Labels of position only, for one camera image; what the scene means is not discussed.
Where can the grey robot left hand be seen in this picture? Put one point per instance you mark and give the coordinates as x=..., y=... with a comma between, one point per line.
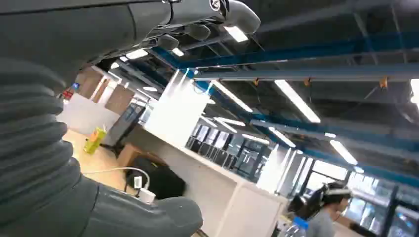
x=82, y=29

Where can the small blue sign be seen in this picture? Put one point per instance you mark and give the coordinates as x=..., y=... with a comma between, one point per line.
x=76, y=85

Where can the square ceiling light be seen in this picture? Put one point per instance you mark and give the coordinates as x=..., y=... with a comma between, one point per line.
x=236, y=33
x=137, y=54

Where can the small red sign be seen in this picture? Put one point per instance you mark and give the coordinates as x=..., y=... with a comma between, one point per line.
x=68, y=94

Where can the white board panel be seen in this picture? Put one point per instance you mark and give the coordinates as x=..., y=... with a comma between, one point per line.
x=86, y=114

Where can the dark standing screen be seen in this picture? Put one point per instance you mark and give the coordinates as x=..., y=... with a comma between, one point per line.
x=126, y=126

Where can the yellow green drink carton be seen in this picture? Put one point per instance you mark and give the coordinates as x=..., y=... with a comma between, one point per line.
x=94, y=141

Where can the ribbed grey left arm sleeve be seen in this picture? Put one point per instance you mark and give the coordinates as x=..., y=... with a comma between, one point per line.
x=32, y=140

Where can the white square column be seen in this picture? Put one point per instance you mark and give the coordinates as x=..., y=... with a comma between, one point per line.
x=178, y=111

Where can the white plug adapter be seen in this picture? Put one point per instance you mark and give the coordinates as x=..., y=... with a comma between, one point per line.
x=137, y=182

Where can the long ceiling light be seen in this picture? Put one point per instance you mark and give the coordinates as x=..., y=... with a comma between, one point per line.
x=296, y=99
x=231, y=96
x=281, y=137
x=343, y=152

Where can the black bag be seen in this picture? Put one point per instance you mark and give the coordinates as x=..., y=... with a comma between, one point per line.
x=163, y=180

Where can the white power strip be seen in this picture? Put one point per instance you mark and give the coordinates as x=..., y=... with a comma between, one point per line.
x=147, y=195

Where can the blue ceiling beam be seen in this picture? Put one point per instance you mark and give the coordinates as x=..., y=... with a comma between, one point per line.
x=294, y=49

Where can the grey ceiling beam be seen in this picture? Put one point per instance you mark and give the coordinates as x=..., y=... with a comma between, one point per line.
x=311, y=73

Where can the slim white column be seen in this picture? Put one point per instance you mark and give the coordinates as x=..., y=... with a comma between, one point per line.
x=271, y=170

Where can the clear bottle with blue cap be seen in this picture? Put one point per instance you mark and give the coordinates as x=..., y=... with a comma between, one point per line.
x=298, y=229

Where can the person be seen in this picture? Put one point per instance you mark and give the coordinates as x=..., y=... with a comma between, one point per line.
x=322, y=222

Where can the white partition wall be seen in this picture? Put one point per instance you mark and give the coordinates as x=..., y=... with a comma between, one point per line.
x=226, y=193

